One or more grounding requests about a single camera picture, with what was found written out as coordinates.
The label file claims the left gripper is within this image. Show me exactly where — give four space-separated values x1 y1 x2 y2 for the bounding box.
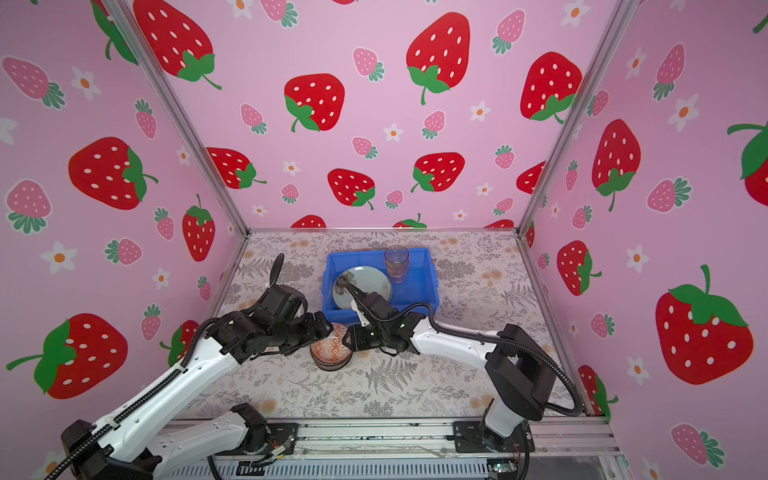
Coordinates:
273 309 338 354

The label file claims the orange patterned top bowl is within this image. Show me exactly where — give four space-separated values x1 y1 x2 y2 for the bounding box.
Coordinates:
310 323 352 361

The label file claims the green flower plate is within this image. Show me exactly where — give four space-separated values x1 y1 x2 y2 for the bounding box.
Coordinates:
331 266 393 310

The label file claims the pink transparent cup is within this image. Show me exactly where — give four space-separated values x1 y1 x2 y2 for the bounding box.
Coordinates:
383 244 411 284

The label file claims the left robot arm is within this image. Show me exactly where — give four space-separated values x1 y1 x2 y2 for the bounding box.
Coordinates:
49 311 333 479

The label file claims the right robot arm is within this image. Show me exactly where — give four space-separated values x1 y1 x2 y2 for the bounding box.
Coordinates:
342 313 560 452

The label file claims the blue plastic bin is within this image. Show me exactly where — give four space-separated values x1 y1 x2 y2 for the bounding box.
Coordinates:
321 248 440 325

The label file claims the dark striped bottom bowl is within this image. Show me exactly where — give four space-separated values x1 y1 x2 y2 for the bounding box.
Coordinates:
310 351 353 372

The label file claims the green lit circuit board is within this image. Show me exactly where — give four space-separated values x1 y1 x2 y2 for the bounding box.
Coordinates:
487 459 517 480

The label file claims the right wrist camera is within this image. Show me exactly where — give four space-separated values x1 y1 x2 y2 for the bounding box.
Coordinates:
353 292 399 328

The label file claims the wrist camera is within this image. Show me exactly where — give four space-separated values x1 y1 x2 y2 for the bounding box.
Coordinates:
353 292 399 328
253 284 308 321

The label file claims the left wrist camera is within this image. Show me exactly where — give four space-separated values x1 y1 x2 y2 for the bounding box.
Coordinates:
253 284 308 321

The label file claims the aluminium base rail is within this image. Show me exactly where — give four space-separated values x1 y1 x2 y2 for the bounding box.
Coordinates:
116 415 634 480

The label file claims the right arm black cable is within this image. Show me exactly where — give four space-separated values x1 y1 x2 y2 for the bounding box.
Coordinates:
341 272 586 480

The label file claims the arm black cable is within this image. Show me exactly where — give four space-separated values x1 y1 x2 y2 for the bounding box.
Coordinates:
341 272 586 480
44 253 286 480

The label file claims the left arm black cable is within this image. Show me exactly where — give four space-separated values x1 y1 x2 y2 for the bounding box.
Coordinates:
44 253 286 480

